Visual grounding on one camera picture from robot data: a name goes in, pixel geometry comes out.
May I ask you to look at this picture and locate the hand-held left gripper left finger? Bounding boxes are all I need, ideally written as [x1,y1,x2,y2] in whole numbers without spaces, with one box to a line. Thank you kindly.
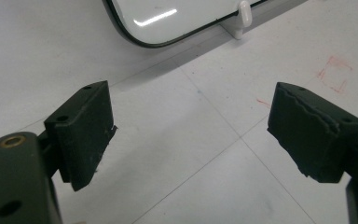
[44,80,118,192]

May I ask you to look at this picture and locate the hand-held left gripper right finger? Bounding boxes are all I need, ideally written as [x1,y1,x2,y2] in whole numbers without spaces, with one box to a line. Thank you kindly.
[267,81,358,184]

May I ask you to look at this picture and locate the white whiteboard with black rim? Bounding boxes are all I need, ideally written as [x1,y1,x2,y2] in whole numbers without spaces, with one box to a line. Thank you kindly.
[102,0,269,49]

